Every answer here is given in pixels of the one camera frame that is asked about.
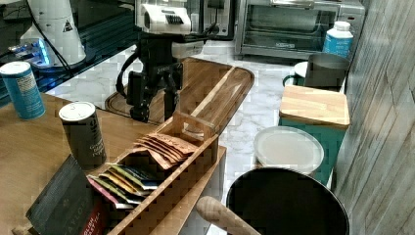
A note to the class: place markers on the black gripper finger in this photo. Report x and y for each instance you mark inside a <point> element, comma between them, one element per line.
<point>171,98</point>
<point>141,101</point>

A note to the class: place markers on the white green-rimmed mug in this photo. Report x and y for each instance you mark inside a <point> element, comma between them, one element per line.
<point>298,77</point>

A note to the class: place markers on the colourful tea packets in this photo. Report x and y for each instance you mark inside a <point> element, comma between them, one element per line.
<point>125,186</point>

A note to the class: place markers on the wooden tea organizer box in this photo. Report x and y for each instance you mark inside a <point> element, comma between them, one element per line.
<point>171,208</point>

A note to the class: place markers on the teal box with wooden lid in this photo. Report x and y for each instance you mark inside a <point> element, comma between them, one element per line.
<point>321,113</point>

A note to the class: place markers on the dark grey pepper canister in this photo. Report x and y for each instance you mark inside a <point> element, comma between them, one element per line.
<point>82,129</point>

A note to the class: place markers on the grey metal pitcher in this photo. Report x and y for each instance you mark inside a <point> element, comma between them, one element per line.
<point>326,71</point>

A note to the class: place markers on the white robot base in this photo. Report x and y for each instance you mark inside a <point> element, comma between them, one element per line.
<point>52,21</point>

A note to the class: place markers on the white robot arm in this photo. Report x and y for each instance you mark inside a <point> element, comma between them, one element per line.
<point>165,17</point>

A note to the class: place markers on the black pan with wooden handle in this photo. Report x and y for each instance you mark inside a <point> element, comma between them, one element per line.
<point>276,201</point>

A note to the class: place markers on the brown tea packets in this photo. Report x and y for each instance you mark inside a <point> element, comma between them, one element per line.
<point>166,150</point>

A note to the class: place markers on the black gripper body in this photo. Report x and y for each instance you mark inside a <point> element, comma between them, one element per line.
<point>160,69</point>

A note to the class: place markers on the silver toaster oven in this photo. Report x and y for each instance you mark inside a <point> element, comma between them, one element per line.
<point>293,29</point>

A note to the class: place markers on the black tea box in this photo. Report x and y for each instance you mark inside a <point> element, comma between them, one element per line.
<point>68,205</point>

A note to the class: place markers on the blue bottle with white cap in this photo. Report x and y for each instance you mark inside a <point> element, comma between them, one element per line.
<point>338,39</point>

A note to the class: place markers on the blue cylindrical canister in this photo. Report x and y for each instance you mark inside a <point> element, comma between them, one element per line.
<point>22,88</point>

